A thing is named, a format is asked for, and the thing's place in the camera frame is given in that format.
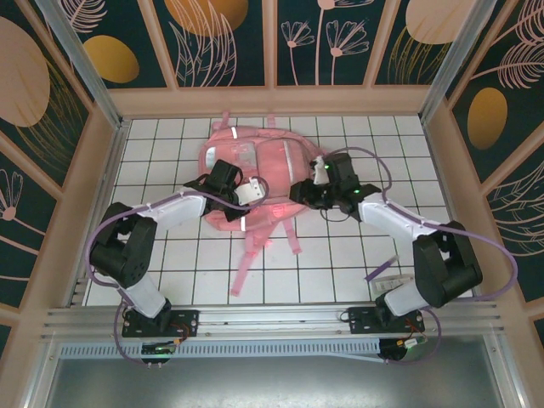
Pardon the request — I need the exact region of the pink backpack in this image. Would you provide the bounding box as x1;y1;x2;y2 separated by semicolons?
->
195;110;328;298

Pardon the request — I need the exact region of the purple pen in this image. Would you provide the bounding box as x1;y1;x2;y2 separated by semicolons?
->
364;254;400;282

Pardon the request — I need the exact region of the small controller board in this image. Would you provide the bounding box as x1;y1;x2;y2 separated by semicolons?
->
139;341;178;356
380;337;428;363

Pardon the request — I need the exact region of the grey metal sheet panel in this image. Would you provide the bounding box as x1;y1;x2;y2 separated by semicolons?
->
42;356;511;408

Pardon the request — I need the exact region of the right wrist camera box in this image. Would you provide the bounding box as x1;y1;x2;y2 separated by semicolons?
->
312;156;329;186

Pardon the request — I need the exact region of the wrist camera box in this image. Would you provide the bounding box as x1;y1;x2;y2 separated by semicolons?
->
235;178;267;207
312;156;329;186

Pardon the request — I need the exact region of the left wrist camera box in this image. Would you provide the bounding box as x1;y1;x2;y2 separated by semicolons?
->
235;178;267;207

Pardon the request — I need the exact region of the aluminium side rail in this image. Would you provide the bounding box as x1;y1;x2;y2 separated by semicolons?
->
65;120;131;308

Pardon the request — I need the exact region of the aluminium mounting rail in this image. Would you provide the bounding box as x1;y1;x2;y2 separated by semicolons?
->
40;300;507;341

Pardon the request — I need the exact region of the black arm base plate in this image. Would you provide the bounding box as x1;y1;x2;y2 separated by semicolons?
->
347;305;426;335
122;309;201;339

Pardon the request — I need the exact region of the purple cable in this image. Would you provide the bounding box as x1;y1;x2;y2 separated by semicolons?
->
322;146;519;366
87;176;269;367

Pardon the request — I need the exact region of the grey slotted cable duct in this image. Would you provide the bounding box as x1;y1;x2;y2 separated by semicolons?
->
59;338;383;363

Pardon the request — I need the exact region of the aluminium frame post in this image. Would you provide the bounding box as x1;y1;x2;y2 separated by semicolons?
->
35;0;132;128
417;0;490;123

